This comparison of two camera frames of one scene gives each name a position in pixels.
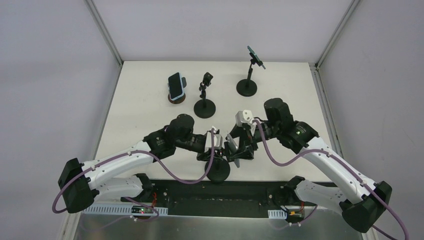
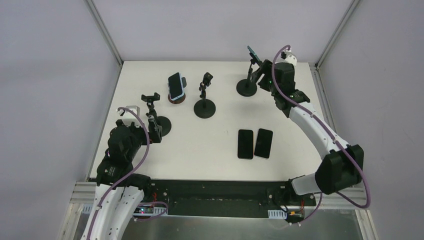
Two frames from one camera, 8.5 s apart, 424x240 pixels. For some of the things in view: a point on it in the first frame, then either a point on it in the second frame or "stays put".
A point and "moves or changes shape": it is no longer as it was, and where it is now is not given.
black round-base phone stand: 205,108 stays put
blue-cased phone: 176,86 stays put
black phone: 232,147 moves or changes shape
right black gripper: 245,145 to 262,73
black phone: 255,54 stays put
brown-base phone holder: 181,99 stays put
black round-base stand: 219,171 to 164,121
